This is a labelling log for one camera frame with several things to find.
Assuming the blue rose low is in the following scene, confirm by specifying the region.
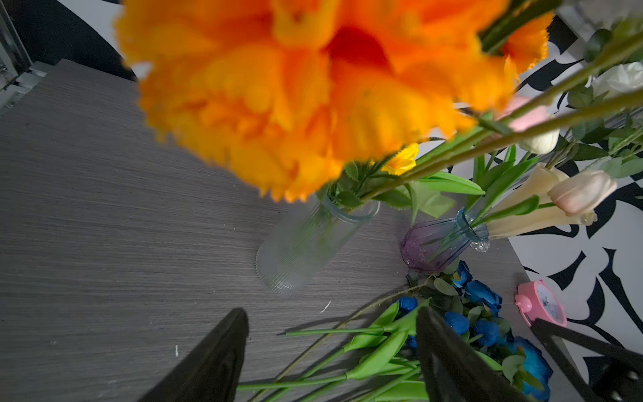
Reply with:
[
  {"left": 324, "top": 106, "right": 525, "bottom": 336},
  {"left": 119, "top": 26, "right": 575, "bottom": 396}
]
[{"left": 506, "top": 337, "right": 554, "bottom": 401}]

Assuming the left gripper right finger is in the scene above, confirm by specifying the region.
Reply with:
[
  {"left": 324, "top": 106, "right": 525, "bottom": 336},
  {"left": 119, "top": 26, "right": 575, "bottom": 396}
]
[{"left": 416, "top": 307, "right": 527, "bottom": 401}]

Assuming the pink alarm clock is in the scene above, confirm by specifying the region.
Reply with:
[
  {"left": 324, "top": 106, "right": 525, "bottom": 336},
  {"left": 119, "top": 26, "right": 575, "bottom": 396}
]
[{"left": 514, "top": 280, "right": 568, "bottom": 328}]

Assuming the tulip bouquet blue white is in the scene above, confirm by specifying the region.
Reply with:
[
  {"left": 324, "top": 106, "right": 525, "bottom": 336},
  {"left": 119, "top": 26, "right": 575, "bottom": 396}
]
[{"left": 464, "top": 94, "right": 619, "bottom": 240}]

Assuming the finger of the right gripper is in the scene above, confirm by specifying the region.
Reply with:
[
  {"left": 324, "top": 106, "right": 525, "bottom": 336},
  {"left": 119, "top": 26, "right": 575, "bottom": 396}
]
[{"left": 531, "top": 319, "right": 642, "bottom": 401}]

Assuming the clear glass vase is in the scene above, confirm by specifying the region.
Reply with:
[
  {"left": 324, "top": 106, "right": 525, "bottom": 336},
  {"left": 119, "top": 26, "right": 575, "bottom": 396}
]
[{"left": 255, "top": 196, "right": 380, "bottom": 295}]

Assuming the purple glass vase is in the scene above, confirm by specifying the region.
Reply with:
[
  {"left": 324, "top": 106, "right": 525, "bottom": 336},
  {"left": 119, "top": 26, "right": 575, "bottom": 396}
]
[{"left": 400, "top": 209, "right": 489, "bottom": 275}]

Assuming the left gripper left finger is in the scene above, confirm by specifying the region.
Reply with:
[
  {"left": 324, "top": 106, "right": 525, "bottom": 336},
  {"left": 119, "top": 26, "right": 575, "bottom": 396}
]
[{"left": 140, "top": 308, "right": 249, "bottom": 401}]

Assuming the mixed sunflower bouquet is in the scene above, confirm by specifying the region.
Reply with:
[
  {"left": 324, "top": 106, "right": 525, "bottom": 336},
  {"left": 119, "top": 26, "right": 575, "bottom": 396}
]
[{"left": 114, "top": 1, "right": 613, "bottom": 209}]

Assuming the pink and white flower bouquet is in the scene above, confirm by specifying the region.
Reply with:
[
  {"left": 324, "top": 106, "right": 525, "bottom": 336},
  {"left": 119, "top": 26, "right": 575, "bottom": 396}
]
[{"left": 565, "top": 26, "right": 642, "bottom": 179}]

